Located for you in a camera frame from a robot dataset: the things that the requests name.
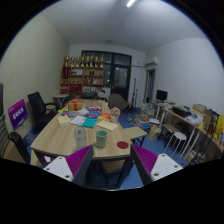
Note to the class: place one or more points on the small wooden side table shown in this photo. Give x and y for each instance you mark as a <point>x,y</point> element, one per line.
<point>135,132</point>

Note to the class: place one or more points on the long wooden side desk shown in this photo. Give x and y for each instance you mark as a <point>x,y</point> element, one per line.
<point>193,125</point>

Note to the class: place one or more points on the pink flowers in white pot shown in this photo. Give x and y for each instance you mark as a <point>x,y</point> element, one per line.
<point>114,115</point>

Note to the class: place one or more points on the flat round red coaster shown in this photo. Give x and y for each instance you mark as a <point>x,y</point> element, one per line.
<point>122,145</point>

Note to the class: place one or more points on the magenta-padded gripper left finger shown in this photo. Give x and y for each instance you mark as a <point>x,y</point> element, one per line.
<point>58,166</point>

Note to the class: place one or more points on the pale upright box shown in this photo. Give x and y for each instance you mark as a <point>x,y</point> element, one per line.
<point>105,107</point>

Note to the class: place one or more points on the wooden stool dark frame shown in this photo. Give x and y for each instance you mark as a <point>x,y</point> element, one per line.
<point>170,128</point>

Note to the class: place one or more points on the yellow gift box red ribbon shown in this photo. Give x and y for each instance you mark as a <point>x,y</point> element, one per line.
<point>74,106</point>

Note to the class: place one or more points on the white wall air conditioner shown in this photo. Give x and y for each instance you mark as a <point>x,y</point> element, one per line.
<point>152,61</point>

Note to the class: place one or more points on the ceiling tube light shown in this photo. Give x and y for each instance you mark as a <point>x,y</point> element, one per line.
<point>130,3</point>

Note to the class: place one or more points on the pale green cup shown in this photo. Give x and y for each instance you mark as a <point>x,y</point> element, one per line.
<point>101,140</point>

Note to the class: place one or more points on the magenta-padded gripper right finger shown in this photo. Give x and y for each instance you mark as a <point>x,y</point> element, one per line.
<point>165,165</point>

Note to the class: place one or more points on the brown paper bag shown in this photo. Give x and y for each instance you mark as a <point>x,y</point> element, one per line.
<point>154,133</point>

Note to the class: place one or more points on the wooden shelf unit with trophies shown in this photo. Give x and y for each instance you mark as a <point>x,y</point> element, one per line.
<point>83,78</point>

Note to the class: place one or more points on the tan flat booklet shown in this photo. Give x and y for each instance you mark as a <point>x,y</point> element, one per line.
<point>107,125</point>

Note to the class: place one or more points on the black computer monitor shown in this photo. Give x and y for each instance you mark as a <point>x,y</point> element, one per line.
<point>162,95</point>

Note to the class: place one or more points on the white round stool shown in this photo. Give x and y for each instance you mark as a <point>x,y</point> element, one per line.
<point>179,136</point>

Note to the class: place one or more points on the piles of books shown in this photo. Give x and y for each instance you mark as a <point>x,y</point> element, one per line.
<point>146,115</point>

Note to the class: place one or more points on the white book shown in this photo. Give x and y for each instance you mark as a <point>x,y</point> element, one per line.
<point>78,120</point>

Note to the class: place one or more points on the purple sign board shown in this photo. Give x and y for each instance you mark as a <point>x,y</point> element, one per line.
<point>17,114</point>

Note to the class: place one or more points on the clear plastic water bottle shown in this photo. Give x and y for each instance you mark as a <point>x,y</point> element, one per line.
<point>80,138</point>

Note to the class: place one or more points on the black printer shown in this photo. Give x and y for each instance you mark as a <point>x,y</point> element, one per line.
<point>181,111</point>

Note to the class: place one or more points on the grey armchair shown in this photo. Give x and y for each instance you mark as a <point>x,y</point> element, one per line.
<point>116,101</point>

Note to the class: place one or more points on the orange book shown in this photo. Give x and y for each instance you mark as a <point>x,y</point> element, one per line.
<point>104,117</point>

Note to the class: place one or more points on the black tripod stand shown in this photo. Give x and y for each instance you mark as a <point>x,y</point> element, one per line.
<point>135,91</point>

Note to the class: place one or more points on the beige notebook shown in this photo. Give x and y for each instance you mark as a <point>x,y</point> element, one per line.
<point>63,119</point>

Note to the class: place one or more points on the teal book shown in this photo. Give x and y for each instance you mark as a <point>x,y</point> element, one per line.
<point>89,123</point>

